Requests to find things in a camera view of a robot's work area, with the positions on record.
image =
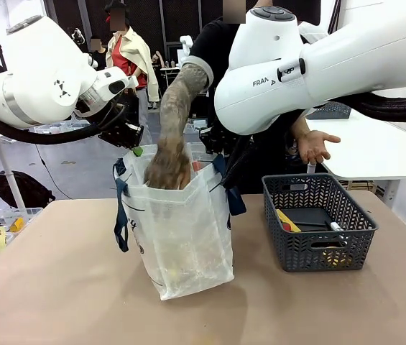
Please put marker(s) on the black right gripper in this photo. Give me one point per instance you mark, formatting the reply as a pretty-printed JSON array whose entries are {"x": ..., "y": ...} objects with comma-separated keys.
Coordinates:
[{"x": 215, "y": 142}]

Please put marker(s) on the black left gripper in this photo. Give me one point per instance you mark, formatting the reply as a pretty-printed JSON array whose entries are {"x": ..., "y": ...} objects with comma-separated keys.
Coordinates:
[{"x": 123, "y": 133}]

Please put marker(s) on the white translucent shopping bag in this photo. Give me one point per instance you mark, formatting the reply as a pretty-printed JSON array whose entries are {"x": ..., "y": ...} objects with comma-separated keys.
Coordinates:
[{"x": 184, "y": 230}]

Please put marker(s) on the person's left forearm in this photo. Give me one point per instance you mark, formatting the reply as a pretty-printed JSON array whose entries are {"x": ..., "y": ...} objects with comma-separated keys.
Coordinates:
[{"x": 300, "y": 127}]

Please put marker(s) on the person's tattooed right forearm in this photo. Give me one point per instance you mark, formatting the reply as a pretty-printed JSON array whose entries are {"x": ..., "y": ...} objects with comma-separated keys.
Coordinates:
[{"x": 177, "y": 108}]

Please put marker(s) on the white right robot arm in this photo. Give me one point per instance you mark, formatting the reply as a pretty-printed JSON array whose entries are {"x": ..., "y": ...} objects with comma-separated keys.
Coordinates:
[{"x": 332, "y": 54}]

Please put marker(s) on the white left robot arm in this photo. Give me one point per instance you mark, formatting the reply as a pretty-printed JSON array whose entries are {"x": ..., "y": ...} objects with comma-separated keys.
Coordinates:
[{"x": 37, "y": 82}]

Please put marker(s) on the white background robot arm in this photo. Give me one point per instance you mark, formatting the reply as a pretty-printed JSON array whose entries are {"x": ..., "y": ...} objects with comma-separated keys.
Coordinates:
[{"x": 187, "y": 43}]

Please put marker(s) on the person's tattooed right hand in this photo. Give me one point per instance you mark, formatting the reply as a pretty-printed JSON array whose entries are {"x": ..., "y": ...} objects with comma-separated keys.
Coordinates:
[{"x": 168, "y": 169}]

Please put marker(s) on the person's tattooed left hand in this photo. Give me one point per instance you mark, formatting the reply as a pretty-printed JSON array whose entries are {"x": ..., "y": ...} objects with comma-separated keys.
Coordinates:
[{"x": 315, "y": 145}]

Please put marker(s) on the person in black shirt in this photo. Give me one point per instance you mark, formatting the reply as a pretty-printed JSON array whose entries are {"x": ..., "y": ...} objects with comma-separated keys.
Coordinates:
[{"x": 260, "y": 161}]

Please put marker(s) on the standing person in background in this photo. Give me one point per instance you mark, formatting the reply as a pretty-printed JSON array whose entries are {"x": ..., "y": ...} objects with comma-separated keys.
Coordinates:
[{"x": 98, "y": 54}]

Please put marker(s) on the yellow and red packet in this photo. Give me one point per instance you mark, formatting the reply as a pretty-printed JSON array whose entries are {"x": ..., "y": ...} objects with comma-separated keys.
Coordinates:
[{"x": 287, "y": 221}]

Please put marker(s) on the black backpack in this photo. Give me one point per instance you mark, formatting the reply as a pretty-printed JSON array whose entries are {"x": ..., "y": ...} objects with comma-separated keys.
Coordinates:
[{"x": 23, "y": 188}]

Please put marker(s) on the black flat box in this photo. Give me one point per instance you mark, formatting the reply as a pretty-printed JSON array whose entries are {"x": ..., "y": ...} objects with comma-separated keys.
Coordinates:
[{"x": 312, "y": 217}]

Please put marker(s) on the yellow toy block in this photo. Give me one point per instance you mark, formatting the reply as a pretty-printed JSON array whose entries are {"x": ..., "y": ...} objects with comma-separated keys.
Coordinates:
[{"x": 17, "y": 224}]

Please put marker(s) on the white marker pen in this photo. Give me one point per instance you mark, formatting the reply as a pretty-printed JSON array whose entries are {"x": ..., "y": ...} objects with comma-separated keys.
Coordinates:
[{"x": 335, "y": 226}]

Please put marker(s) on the white desk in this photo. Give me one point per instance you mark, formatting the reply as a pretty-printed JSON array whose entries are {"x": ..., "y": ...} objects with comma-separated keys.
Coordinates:
[{"x": 375, "y": 151}]

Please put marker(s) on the yellow snack pack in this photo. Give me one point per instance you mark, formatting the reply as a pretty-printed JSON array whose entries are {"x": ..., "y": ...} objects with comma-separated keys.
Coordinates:
[{"x": 333, "y": 257}]

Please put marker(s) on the dark grey plastic basket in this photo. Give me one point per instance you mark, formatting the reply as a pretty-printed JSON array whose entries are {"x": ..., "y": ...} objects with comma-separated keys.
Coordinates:
[{"x": 346, "y": 248}]

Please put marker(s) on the beige wooden frame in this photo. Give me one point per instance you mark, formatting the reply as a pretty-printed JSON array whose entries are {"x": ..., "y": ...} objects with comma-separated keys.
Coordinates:
[{"x": 364, "y": 185}]

